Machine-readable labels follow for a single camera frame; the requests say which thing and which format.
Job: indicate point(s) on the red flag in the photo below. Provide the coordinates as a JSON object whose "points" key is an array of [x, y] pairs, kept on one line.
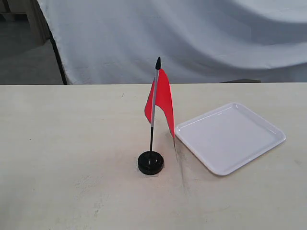
{"points": [[160, 95]]}

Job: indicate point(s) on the black round plastic object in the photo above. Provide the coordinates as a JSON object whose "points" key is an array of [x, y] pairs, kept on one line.
{"points": [[150, 162]]}

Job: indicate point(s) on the white square plastic tray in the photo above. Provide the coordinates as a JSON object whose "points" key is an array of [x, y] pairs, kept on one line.
{"points": [[229, 137]]}

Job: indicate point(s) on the white backdrop cloth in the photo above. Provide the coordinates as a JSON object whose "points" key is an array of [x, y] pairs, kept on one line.
{"points": [[198, 41]]}

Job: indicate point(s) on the black backdrop stand pole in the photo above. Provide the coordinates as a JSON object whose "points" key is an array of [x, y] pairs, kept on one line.
{"points": [[56, 51]]}

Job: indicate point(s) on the wooden furniture in background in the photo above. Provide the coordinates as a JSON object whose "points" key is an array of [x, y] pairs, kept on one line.
{"points": [[30, 11]]}

